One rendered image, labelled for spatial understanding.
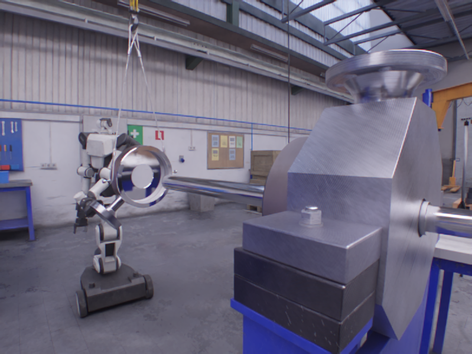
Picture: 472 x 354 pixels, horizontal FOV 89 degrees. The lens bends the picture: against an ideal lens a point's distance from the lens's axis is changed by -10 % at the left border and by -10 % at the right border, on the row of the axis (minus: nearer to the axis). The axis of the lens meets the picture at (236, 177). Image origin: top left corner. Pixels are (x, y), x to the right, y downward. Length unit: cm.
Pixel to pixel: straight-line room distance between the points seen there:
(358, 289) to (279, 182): 32
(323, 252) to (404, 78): 42
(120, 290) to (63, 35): 466
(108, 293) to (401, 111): 223
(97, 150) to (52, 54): 375
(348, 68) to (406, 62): 11
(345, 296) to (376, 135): 28
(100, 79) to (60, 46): 86
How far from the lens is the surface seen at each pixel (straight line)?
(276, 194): 62
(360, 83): 65
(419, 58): 61
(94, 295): 236
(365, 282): 42
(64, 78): 564
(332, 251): 35
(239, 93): 752
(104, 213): 151
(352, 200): 46
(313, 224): 42
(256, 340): 52
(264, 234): 41
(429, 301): 137
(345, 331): 40
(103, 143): 212
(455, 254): 125
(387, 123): 53
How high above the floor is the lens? 121
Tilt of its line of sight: 4 degrees down
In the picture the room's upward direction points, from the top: straight up
